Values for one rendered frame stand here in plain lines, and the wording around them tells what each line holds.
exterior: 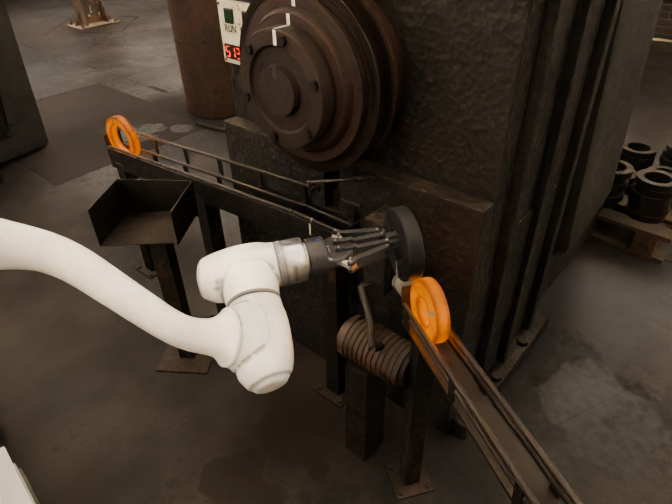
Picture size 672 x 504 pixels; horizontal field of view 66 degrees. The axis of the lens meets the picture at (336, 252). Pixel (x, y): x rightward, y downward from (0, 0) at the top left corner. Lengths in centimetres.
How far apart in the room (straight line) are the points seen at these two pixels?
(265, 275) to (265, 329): 12
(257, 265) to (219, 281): 7
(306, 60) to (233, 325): 62
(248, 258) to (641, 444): 151
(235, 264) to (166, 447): 107
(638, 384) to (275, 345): 162
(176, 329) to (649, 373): 184
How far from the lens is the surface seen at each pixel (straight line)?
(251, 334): 88
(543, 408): 204
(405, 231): 101
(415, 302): 126
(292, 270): 99
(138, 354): 225
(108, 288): 88
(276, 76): 128
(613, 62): 190
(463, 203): 132
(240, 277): 96
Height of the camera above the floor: 152
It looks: 35 degrees down
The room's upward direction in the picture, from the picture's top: 1 degrees counter-clockwise
